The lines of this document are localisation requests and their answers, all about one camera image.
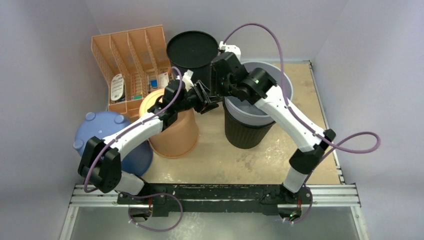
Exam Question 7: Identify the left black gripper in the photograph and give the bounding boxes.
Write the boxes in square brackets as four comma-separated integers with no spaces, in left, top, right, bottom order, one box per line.
[175,82,224,115]

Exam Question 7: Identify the grey plastic bucket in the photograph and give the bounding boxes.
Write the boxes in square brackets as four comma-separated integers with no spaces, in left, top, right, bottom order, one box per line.
[223,61,294,126]

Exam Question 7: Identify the dark navy cylindrical bin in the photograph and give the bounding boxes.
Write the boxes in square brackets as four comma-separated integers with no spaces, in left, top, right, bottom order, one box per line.
[166,30,219,88]

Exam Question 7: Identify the orange plastic bucket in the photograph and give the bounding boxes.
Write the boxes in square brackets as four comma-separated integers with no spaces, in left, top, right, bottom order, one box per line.
[148,108,200,158]

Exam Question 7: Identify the black ribbed bin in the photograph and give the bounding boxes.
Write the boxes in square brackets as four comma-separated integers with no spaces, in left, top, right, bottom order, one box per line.
[222,103,275,149]

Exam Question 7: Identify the large blue plastic bucket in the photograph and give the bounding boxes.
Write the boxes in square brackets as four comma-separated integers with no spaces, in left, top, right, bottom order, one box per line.
[72,110,154,178]

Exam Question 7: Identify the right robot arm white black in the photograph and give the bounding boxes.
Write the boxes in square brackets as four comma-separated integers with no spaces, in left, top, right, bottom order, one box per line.
[211,52,336,204]

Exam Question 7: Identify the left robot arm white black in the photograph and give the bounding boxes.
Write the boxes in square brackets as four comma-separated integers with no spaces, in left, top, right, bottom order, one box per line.
[77,80,223,205]

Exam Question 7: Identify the small boxes in organizer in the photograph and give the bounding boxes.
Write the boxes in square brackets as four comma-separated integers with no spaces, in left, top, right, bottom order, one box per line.
[130,70,172,100]

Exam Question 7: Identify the orange plastic file organizer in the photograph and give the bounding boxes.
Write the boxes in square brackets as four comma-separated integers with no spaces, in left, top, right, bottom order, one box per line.
[91,25,173,122]

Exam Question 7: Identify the white oval package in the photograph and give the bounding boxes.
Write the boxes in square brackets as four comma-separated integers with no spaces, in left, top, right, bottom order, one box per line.
[110,73,126,102]

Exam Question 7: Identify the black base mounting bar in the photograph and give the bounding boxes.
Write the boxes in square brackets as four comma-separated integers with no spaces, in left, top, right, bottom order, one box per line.
[117,183,313,218]

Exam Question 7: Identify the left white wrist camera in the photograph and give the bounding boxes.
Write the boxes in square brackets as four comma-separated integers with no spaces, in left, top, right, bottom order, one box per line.
[176,70,194,92]

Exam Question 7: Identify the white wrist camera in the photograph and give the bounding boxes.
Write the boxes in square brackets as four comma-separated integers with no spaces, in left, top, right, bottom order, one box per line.
[218,41,241,60]
[176,70,194,92]

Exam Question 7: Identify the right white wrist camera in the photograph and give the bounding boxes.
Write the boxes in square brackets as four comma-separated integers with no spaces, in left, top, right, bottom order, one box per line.
[218,41,241,60]

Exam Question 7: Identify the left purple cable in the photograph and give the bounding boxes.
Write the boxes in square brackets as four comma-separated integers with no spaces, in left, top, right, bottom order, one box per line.
[83,66,185,232]

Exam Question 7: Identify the aluminium frame rail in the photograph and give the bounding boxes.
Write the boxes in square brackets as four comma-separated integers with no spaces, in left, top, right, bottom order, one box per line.
[69,184,361,208]

